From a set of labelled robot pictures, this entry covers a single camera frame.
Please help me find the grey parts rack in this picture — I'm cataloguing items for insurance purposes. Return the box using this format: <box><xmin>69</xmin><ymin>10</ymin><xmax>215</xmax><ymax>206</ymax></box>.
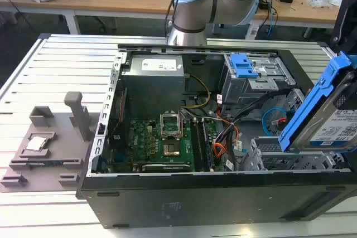
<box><xmin>0</xmin><ymin>91</ymin><xmax>93</xmax><ymax>193</ymax></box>

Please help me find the hard disk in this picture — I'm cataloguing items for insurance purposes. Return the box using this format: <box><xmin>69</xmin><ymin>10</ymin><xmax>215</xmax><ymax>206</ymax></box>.
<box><xmin>278</xmin><ymin>51</ymin><xmax>357</xmax><ymax>154</ymax></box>

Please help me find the blue disk wire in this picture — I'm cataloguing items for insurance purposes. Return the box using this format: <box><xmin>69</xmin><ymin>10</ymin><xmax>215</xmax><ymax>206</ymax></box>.
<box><xmin>261</xmin><ymin>108</ymin><xmax>288</xmax><ymax>136</ymax></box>

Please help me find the black PC case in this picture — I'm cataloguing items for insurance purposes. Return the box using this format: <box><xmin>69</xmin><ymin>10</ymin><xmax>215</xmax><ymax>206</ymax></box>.
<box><xmin>75</xmin><ymin>43</ymin><xmax>357</xmax><ymax>230</ymax></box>

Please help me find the hanging blue cable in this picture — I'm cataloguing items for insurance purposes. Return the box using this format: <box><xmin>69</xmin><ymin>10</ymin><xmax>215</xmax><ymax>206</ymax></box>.
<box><xmin>267</xmin><ymin>5</ymin><xmax>277</xmax><ymax>37</ymax></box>

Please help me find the metal disk bay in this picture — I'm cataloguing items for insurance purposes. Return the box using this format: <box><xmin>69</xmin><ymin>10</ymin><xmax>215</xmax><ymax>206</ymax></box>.
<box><xmin>241</xmin><ymin>135</ymin><xmax>351</xmax><ymax>172</ymax></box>

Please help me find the green motherboard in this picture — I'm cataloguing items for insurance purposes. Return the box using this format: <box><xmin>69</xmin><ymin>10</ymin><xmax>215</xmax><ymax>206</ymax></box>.
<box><xmin>107</xmin><ymin>116</ymin><xmax>226</xmax><ymax>174</ymax></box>

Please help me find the wooden desk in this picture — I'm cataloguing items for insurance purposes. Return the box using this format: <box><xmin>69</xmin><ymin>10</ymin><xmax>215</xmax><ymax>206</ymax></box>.
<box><xmin>250</xmin><ymin>0</ymin><xmax>357</xmax><ymax>38</ymax></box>
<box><xmin>0</xmin><ymin>0</ymin><xmax>179</xmax><ymax>35</ymax></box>

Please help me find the black sleeved wire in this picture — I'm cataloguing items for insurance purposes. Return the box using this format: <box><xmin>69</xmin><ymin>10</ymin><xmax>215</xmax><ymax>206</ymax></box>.
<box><xmin>233</xmin><ymin>88</ymin><xmax>290</xmax><ymax>124</ymax></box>

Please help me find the CPU socket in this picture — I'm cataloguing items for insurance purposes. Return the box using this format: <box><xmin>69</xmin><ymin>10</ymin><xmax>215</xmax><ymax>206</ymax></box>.
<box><xmin>162</xmin><ymin>140</ymin><xmax>181</xmax><ymax>157</ymax></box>

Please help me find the metal drive cage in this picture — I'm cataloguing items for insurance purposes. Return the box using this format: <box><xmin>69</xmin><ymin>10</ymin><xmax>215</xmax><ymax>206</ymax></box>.
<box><xmin>219</xmin><ymin>52</ymin><xmax>297</xmax><ymax>112</ymax></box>

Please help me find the blue drive carrier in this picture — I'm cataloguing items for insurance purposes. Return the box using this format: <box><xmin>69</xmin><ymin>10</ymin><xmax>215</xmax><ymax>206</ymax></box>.
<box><xmin>230</xmin><ymin>53</ymin><xmax>259</xmax><ymax>79</ymax></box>

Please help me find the grey power supply unit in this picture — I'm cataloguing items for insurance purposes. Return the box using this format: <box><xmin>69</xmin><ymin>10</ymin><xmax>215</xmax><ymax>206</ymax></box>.
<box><xmin>121</xmin><ymin>55</ymin><xmax>187</xmax><ymax>110</ymax></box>

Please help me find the silver CPU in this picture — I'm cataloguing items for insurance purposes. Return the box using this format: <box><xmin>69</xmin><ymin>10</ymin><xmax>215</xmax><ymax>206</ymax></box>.
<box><xmin>25</xmin><ymin>136</ymin><xmax>50</xmax><ymax>152</ymax></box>

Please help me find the black arm base cable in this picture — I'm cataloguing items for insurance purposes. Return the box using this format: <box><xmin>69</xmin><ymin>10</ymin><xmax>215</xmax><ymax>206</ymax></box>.
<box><xmin>166</xmin><ymin>0</ymin><xmax>190</xmax><ymax>38</ymax></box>

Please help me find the black RAM slot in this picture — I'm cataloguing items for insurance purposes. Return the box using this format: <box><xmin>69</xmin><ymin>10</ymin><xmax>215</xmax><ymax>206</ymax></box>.
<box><xmin>191</xmin><ymin>119</ymin><xmax>204</xmax><ymax>172</ymax></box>

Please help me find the green RAM stick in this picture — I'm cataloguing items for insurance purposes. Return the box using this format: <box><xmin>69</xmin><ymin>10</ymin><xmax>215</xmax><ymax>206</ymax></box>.
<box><xmin>201</xmin><ymin>119</ymin><xmax>216</xmax><ymax>172</ymax></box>

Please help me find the metal socket cover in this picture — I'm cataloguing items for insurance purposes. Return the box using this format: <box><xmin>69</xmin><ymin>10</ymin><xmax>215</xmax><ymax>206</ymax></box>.
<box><xmin>160</xmin><ymin>111</ymin><xmax>182</xmax><ymax>140</ymax></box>

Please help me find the yellow and black wire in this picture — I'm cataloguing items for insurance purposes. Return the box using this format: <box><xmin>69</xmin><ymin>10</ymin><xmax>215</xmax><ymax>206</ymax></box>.
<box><xmin>180</xmin><ymin>74</ymin><xmax>212</xmax><ymax>109</ymax></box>

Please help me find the orange and red wire bundle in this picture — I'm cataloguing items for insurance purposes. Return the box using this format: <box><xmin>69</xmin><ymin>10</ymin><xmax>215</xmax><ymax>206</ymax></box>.
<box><xmin>212</xmin><ymin>122</ymin><xmax>243</xmax><ymax>166</ymax></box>

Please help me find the metal locking lever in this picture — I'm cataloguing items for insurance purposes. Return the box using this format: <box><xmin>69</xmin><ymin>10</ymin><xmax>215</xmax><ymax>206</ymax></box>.
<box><xmin>179</xmin><ymin>109</ymin><xmax>185</xmax><ymax>140</ymax></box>

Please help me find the black graphics card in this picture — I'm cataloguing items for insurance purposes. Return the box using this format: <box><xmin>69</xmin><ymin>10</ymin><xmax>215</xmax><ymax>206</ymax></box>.
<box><xmin>141</xmin><ymin>163</ymin><xmax>192</xmax><ymax>173</ymax></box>

